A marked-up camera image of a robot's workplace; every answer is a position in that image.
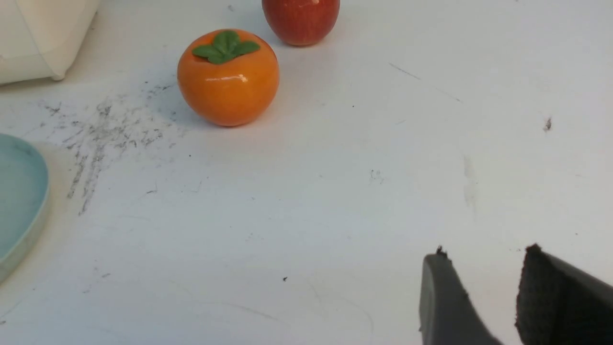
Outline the light blue round plate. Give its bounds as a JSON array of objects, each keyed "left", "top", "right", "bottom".
[{"left": 0, "top": 134, "right": 50, "bottom": 282}]

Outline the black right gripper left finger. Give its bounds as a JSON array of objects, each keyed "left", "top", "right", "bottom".
[{"left": 420, "top": 246, "right": 501, "bottom": 345}]

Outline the white two-slot toaster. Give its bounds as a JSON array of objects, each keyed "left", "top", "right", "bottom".
[{"left": 0, "top": 0, "right": 100, "bottom": 84}]

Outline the orange persimmon with green leaf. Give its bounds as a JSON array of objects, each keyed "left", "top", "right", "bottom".
[{"left": 176, "top": 28, "right": 280, "bottom": 127}]

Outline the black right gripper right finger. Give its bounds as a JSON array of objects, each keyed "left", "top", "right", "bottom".
[{"left": 515, "top": 244, "right": 613, "bottom": 345}]

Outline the red apple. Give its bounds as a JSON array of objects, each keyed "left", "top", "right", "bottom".
[{"left": 261, "top": 0, "right": 340, "bottom": 46}]

